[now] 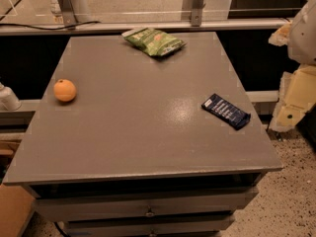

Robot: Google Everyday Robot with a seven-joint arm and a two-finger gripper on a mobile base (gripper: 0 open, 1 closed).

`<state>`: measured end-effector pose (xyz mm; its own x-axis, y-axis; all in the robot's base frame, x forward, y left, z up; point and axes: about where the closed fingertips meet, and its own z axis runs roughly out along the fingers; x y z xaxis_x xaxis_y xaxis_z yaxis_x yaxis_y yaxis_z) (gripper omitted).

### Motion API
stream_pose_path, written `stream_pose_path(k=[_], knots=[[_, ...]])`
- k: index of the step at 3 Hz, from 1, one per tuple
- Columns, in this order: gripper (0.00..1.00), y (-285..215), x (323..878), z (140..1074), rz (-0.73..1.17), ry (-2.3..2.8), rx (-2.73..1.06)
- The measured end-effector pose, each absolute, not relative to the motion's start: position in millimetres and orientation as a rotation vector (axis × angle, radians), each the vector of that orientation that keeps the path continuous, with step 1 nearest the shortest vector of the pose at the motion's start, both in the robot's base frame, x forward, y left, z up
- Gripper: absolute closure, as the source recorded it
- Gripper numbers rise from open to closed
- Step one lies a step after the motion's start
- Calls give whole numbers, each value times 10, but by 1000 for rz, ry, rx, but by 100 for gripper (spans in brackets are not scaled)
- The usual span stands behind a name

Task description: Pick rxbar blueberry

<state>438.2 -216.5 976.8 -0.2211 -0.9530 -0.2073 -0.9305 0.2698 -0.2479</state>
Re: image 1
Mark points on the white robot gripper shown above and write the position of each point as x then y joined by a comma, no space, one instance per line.
303,39

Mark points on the dark blue snack bar wrapper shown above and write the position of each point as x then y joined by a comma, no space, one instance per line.
226,111

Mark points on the green chip bag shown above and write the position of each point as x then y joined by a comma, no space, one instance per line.
153,42

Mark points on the upper grey drawer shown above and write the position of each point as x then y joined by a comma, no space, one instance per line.
144,205

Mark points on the grey drawer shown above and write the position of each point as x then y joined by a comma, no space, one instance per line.
159,225
144,205

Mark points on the grey drawer cabinet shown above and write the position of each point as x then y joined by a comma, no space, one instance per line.
137,126

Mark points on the lower grey drawer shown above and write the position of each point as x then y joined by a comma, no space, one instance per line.
159,225

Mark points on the orange fruit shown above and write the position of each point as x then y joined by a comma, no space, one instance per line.
64,90

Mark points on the brown cardboard box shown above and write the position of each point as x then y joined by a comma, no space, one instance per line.
15,210

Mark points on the grey metal frame rail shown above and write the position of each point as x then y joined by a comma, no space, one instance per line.
98,28

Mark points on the right metal bracket post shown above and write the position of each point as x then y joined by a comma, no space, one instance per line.
192,11

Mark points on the metal bracket post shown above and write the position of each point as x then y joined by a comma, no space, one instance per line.
192,11
67,13

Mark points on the left metal bracket post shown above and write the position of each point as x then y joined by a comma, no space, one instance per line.
67,13

